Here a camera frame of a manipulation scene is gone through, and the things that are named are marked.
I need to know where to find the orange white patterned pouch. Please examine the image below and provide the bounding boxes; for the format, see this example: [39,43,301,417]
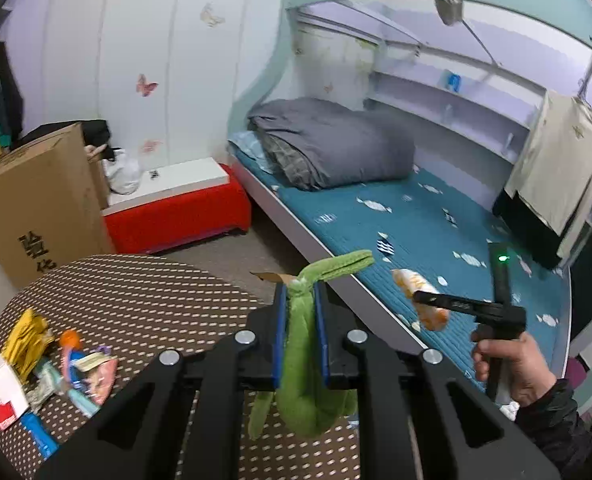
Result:
[391,268,451,333]

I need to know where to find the green felt leaf toy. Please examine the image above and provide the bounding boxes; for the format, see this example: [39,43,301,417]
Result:
[247,249,374,441]

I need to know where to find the orange bottle cap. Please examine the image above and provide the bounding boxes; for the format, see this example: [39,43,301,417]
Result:
[58,330,82,351]

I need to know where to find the yellow paper bag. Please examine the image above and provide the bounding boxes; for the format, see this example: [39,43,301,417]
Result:
[1,308,55,384]

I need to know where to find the person's right hand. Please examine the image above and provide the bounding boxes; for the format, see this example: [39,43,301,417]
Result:
[470,326,557,408]

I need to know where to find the teal quilted bed mattress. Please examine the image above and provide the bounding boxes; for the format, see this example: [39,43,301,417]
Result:
[230,133,570,376]

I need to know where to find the red storage bench white top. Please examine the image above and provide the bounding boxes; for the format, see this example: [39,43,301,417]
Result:
[102,158,251,254]

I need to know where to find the hanging cream shirt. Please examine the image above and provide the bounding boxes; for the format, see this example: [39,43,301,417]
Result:
[492,90,592,270]

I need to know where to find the grey folded duvet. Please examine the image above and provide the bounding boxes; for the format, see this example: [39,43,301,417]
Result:
[248,98,415,191]

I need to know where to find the brown polka-dot round table cover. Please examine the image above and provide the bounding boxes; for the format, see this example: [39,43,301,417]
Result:
[0,252,427,480]

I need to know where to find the white plastic bag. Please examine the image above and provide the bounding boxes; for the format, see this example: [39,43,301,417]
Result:
[102,148,142,195]

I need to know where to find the black clothes behind box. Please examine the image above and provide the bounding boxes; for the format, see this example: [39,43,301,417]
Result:
[17,118,115,162]

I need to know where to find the large cardboard box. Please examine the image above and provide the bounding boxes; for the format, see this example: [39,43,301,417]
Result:
[0,124,115,288]

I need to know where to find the blue foil wrapper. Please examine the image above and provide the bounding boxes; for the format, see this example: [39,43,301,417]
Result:
[20,412,58,458]

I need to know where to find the red white medicine box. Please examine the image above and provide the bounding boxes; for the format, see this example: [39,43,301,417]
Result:
[0,355,29,431]

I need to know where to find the pink butterfly wall sticker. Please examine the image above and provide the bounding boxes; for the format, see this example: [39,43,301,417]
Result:
[136,74,158,98]

